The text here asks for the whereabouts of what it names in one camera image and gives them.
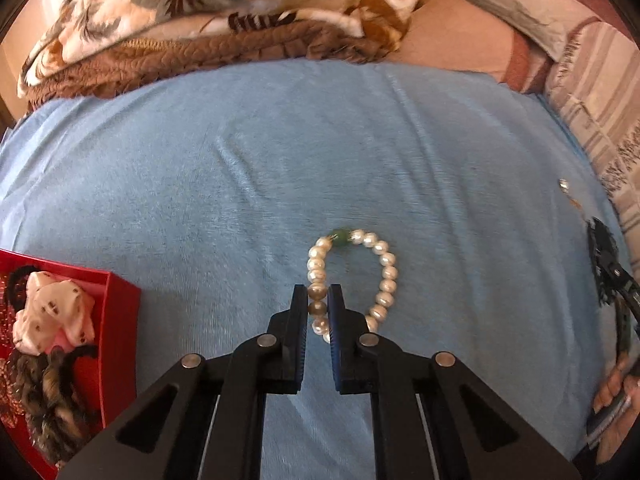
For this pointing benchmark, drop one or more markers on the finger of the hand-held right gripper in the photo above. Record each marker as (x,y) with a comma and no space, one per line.
(622,285)

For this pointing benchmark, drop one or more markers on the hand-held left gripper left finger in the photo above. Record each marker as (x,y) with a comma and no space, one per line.
(301,355)

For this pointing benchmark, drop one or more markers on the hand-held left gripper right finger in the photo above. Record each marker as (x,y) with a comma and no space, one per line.
(336,355)

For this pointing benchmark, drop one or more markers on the black lace hair accessory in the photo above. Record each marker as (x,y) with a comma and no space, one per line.
(600,245)

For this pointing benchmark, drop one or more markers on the red rectangular tray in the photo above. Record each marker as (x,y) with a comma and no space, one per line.
(117,320)

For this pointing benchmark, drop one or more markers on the white dotted scrunchie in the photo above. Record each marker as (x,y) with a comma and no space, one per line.
(55,305)

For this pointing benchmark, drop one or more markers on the grey sheer scrunchie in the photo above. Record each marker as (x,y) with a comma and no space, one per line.
(50,400)

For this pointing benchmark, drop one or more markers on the black scrunchie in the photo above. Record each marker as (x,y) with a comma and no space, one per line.
(17,280)

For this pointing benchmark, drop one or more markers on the person's right hand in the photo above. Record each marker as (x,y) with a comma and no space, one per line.
(612,392)

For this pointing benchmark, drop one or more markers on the small silver earring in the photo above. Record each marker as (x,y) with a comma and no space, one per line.
(564,185)

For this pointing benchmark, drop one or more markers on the striped pillow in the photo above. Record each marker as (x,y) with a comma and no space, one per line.
(600,100)

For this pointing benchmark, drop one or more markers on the pink bed sheet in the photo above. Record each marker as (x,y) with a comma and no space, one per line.
(450,35)

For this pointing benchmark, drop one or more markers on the brown quilted blanket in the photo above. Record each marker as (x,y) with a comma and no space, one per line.
(200,55)

